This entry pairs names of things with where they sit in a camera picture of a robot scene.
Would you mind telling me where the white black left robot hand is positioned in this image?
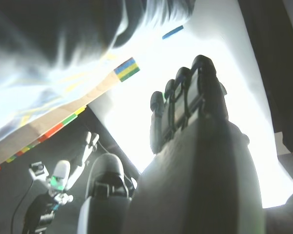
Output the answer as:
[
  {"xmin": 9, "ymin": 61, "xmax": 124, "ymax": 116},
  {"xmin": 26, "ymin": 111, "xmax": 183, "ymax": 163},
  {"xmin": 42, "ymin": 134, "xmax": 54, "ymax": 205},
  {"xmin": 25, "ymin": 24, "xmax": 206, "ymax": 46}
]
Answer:
[{"xmin": 77, "ymin": 55, "xmax": 267, "ymax": 234}]

